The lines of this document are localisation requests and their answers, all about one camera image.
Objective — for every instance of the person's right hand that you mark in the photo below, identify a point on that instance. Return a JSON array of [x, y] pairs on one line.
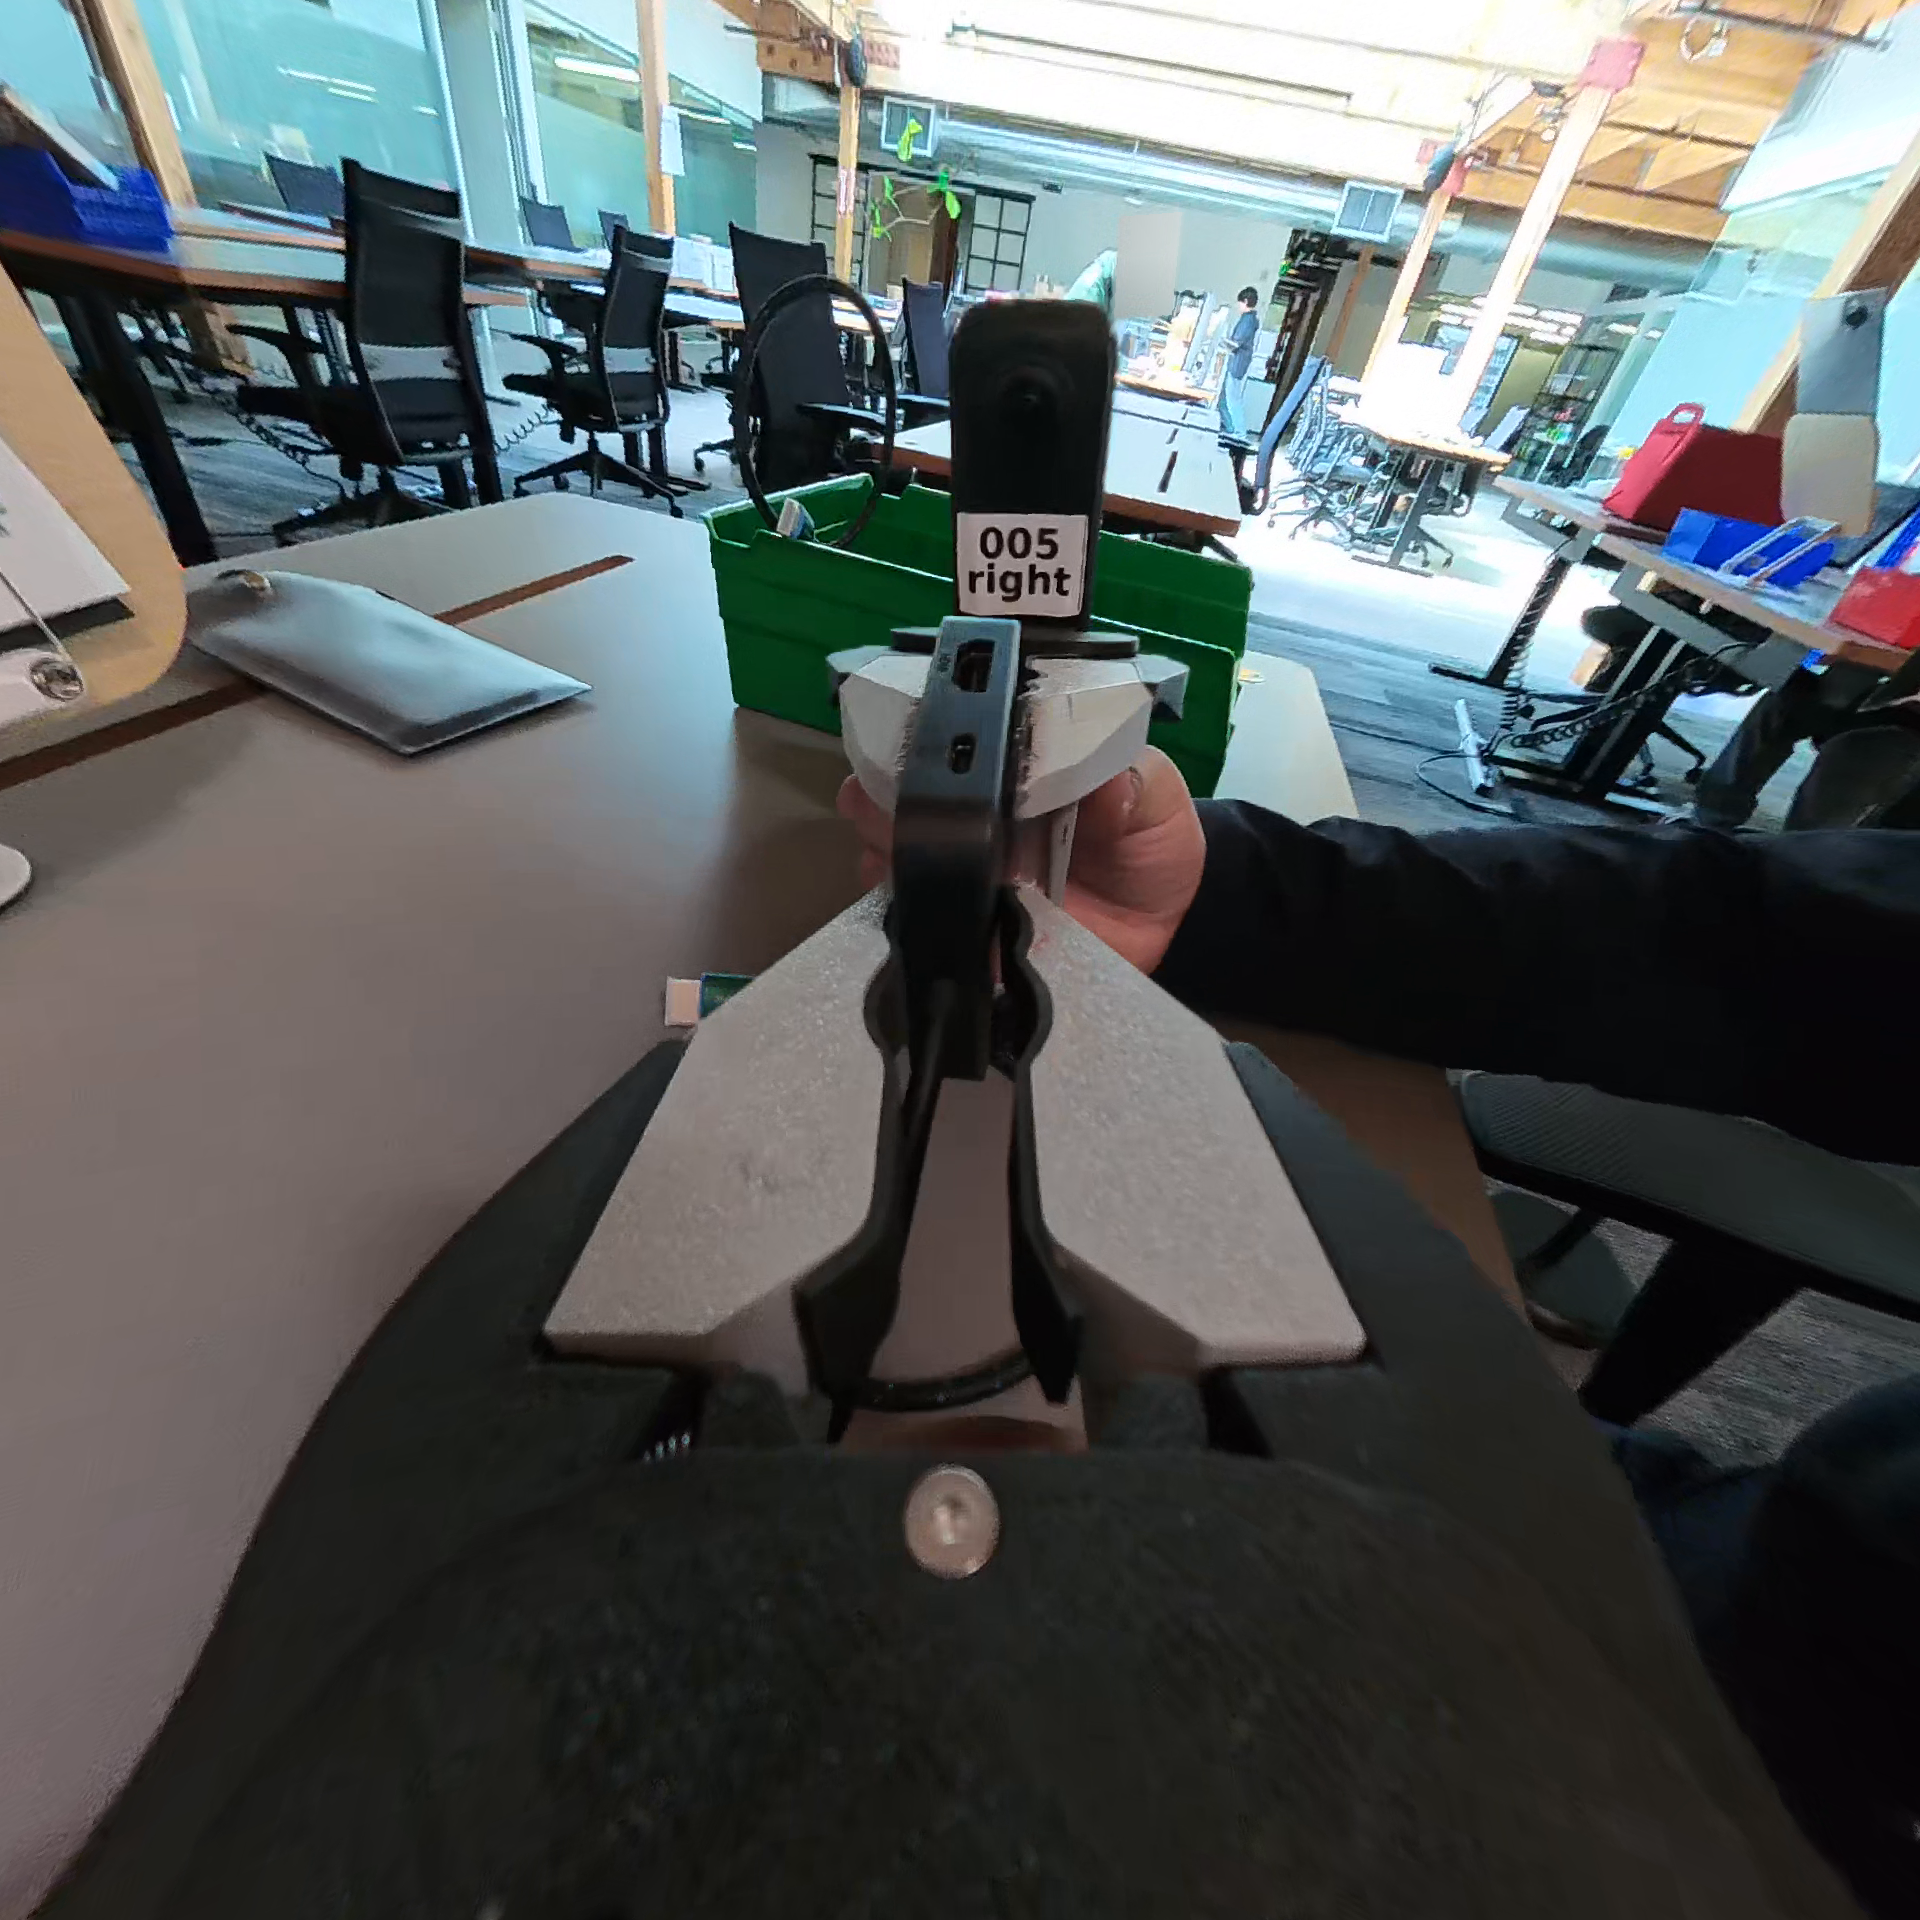
[[1142, 868]]

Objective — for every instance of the grey seat office chair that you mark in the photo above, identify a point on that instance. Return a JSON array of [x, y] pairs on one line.
[[1680, 1170]]

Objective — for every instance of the display board on stand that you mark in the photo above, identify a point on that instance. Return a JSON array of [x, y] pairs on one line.
[[1838, 404]]

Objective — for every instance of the person's right forearm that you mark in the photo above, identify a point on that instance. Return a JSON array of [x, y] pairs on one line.
[[1576, 960]]

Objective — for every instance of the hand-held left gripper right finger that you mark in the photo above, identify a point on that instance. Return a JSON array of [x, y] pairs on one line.
[[1185, 1184]]

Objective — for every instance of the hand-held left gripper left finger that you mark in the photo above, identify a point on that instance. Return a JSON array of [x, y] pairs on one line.
[[735, 1184]]

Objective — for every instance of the red box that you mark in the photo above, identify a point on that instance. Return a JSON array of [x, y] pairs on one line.
[[1881, 609]]

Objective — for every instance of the printed instruction sheet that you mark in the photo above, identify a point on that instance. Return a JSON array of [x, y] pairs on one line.
[[45, 556]]

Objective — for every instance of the red tote bag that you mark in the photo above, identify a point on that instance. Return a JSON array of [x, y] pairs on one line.
[[1695, 464]]

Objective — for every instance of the wooden office desk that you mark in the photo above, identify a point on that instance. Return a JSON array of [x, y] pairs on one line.
[[1652, 578]]

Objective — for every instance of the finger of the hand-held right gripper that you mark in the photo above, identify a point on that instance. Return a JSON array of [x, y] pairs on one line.
[[878, 733], [1088, 733]]

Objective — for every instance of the green plastic bin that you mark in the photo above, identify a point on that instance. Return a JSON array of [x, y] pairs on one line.
[[810, 628]]

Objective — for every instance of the silver grey pouch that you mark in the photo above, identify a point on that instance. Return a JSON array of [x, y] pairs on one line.
[[389, 660]]

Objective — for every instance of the small blue bins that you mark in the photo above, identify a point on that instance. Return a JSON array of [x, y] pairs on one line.
[[1725, 541], [89, 201]]

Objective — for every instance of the black office chair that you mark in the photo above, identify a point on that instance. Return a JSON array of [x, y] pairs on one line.
[[630, 346], [398, 330], [797, 360]]

